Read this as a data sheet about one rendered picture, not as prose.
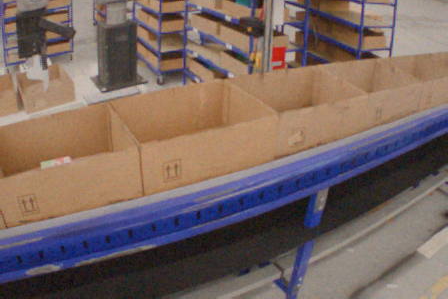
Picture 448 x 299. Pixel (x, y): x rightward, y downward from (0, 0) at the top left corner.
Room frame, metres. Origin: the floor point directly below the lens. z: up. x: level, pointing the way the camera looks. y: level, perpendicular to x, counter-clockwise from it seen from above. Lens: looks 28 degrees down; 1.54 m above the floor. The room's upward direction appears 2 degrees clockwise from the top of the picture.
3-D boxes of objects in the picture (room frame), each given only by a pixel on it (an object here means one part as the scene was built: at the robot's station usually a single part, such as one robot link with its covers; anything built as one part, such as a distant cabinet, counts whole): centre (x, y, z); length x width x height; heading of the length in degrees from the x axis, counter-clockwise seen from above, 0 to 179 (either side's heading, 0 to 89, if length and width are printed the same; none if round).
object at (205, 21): (3.24, 0.07, 0.79); 0.40 x 0.30 x 0.10; 32
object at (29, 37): (0.90, 0.49, 1.32); 0.09 x 0.08 x 0.12; 121
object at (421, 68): (1.67, -0.91, 0.97); 0.39 x 0.29 x 0.17; 121
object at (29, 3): (0.90, 0.48, 1.40); 0.10 x 0.09 x 0.05; 31
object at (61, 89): (1.82, 0.95, 0.80); 0.38 x 0.28 x 0.10; 37
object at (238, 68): (2.83, -0.18, 0.59); 0.40 x 0.30 x 0.10; 29
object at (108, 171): (0.86, 0.43, 0.96); 0.39 x 0.29 x 0.17; 121
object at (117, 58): (2.02, 0.57, 0.91); 0.26 x 0.26 x 0.33; 34
